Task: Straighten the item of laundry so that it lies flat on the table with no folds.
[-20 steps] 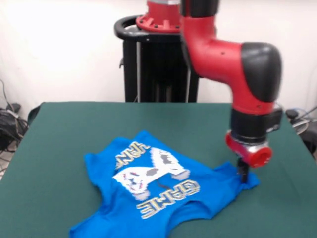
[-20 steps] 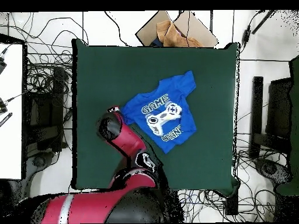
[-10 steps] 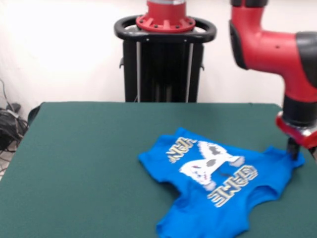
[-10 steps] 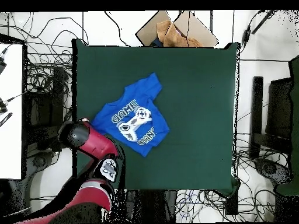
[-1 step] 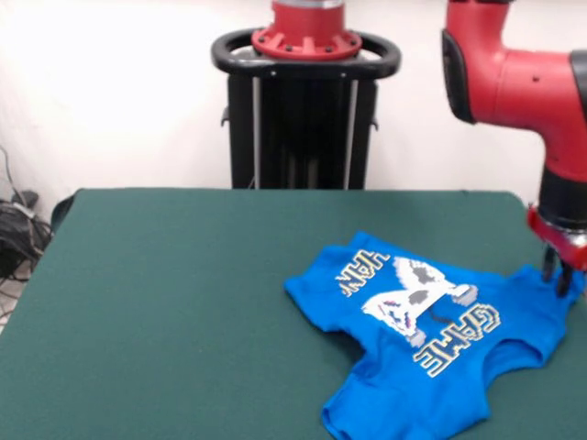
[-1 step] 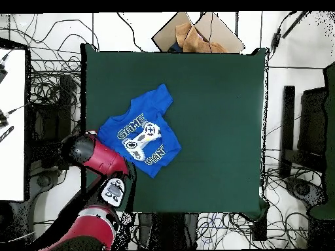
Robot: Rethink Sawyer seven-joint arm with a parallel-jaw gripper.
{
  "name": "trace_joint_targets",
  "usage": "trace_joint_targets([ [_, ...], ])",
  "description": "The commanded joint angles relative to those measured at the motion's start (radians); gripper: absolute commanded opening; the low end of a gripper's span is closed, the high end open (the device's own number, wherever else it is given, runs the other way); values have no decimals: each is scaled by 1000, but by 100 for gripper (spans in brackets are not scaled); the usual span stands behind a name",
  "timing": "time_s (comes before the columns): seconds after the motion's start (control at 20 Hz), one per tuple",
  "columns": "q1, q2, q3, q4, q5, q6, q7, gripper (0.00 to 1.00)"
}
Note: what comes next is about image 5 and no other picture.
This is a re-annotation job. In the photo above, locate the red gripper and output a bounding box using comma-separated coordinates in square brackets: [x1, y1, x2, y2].
[526, 203, 587, 298]

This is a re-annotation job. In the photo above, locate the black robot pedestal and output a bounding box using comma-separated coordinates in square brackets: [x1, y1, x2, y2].
[210, 27, 404, 190]

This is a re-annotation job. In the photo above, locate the dark green table cloth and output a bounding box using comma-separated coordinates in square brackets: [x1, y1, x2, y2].
[0, 187, 587, 440]

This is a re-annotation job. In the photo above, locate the blue printed t-shirt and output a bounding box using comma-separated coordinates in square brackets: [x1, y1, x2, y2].
[282, 230, 587, 440]

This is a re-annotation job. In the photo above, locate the black cable tangle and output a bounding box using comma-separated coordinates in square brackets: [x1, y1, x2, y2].
[0, 146, 54, 322]

